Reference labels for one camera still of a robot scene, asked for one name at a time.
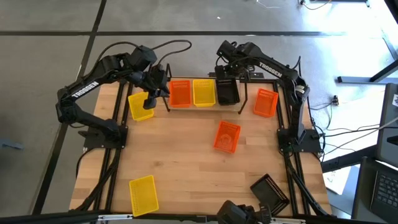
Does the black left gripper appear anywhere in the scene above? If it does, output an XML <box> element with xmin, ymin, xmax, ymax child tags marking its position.
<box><xmin>141</xmin><ymin>64</ymin><xmax>171</xmax><ymax>111</ymax></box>

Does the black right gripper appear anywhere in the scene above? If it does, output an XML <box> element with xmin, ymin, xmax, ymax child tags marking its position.
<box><xmin>215</xmin><ymin>58</ymin><xmax>249</xmax><ymax>82</ymax></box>

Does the yellow slotted plastic basket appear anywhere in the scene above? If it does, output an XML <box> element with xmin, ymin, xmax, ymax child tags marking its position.
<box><xmin>128</xmin><ymin>174</ymin><xmax>160</xmax><ymax>218</ymax></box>
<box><xmin>127</xmin><ymin>91</ymin><xmax>155</xmax><ymax>122</ymax></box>
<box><xmin>192</xmin><ymin>79</ymin><xmax>216</xmax><ymax>108</ymax></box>

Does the black slotted plastic basket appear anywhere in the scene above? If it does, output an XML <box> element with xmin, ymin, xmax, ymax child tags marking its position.
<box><xmin>250</xmin><ymin>173</ymin><xmax>290</xmax><ymax>217</ymax></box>
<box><xmin>215</xmin><ymin>77</ymin><xmax>241</xmax><ymax>106</ymax></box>

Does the orange slotted plastic basket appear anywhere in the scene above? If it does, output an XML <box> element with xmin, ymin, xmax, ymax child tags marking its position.
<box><xmin>252</xmin><ymin>88</ymin><xmax>279</xmax><ymax>119</ymax></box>
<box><xmin>169</xmin><ymin>80</ymin><xmax>192</xmax><ymax>109</ymax></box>
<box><xmin>213</xmin><ymin>120</ymin><xmax>242</xmax><ymax>154</ymax></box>

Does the black metal plate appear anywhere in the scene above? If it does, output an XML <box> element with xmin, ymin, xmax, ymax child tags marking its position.
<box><xmin>208</xmin><ymin>72</ymin><xmax>265</xmax><ymax>79</ymax></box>

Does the black desk leg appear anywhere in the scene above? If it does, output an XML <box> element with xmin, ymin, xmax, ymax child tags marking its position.
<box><xmin>337</xmin><ymin>58</ymin><xmax>398</xmax><ymax>85</ymax></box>

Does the black blocky device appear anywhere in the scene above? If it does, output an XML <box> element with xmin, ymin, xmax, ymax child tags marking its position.
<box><xmin>216</xmin><ymin>200</ymin><xmax>272</xmax><ymax>224</ymax></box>

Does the grey flat floor object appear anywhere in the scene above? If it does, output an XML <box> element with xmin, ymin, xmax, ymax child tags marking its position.
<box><xmin>0</xmin><ymin>138</ymin><xmax>25</xmax><ymax>151</ymax></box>

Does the black desk foot bar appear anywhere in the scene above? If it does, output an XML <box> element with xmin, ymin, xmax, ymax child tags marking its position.
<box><xmin>321</xmin><ymin>144</ymin><xmax>379</xmax><ymax>174</ymax></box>

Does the white paper sheet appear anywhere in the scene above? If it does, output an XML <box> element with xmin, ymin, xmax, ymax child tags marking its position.
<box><xmin>322</xmin><ymin>169</ymin><xmax>351</xmax><ymax>196</ymax></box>

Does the black crossbar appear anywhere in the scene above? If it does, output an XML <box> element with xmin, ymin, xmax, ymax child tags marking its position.
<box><xmin>0</xmin><ymin>210</ymin><xmax>398</xmax><ymax>224</ymax></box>

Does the dark grey laptop with sticker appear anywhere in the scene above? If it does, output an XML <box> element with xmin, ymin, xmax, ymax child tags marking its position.
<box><xmin>374</xmin><ymin>82</ymin><xmax>398</xmax><ymax>170</ymax></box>

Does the black laptop keyboard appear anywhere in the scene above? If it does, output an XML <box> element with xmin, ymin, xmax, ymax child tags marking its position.
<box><xmin>369</xmin><ymin>169</ymin><xmax>398</xmax><ymax>223</ymax></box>

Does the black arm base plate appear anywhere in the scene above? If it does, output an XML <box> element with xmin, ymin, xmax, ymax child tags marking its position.
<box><xmin>277</xmin><ymin>128</ymin><xmax>323</xmax><ymax>154</ymax></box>
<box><xmin>83</xmin><ymin>124</ymin><xmax>129</xmax><ymax>150</ymax></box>

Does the black aluminium table frame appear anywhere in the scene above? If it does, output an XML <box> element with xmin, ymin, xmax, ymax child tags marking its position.
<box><xmin>70</xmin><ymin>76</ymin><xmax>335</xmax><ymax>218</ymax></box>

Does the black cable bundle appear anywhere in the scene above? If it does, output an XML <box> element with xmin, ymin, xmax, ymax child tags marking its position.
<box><xmin>75</xmin><ymin>147</ymin><xmax>121</xmax><ymax>213</ymax></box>
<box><xmin>284</xmin><ymin>152</ymin><xmax>331</xmax><ymax>217</ymax></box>

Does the silver metal bracket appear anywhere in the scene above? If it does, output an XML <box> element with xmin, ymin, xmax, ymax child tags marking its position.
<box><xmin>98</xmin><ymin>213</ymin><xmax>134</xmax><ymax>222</ymax></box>
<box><xmin>269</xmin><ymin>217</ymin><xmax>307</xmax><ymax>224</ymax></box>

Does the light grey cable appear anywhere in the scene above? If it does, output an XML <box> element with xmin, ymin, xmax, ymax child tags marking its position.
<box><xmin>323</xmin><ymin>116</ymin><xmax>398</xmax><ymax>156</ymax></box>

